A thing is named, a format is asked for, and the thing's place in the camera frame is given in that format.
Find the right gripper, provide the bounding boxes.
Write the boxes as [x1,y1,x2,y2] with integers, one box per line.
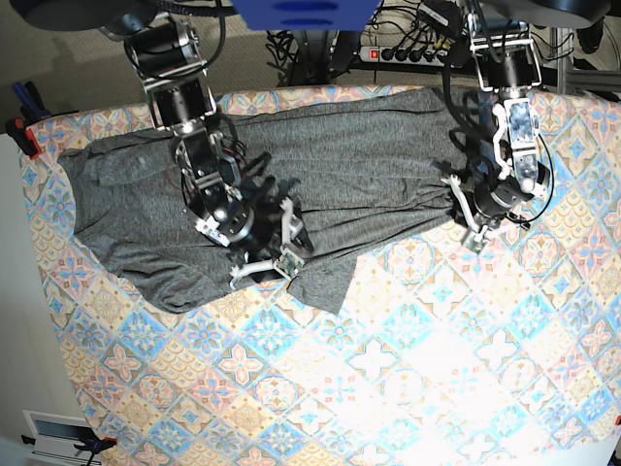
[229,197,314,290]

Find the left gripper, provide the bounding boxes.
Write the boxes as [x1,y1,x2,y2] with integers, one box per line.
[441,174,532,252]

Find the grey t-shirt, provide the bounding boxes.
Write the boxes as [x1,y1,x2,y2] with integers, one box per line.
[57,88,473,314]

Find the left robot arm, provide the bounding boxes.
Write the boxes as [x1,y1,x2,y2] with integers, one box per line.
[442,1,610,253]

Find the black orange clamp lower left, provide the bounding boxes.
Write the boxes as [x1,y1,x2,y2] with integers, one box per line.
[21,435,117,465]

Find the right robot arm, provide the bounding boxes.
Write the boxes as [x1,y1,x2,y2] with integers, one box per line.
[99,1,313,285]

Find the white power strip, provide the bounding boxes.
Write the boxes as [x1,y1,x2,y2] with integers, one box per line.
[358,46,446,67]

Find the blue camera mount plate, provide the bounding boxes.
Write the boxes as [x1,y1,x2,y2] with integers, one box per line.
[232,0,379,31]

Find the red black clamp upper left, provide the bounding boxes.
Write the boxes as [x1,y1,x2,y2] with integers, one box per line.
[5,118,41,159]

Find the blue black clamp handles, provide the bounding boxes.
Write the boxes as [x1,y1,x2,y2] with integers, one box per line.
[12,81,51,122]

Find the patterned tablecloth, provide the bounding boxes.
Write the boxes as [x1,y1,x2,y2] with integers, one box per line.
[20,93,620,465]

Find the white floor vent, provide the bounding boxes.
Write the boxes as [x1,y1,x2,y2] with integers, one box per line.
[22,410,96,465]

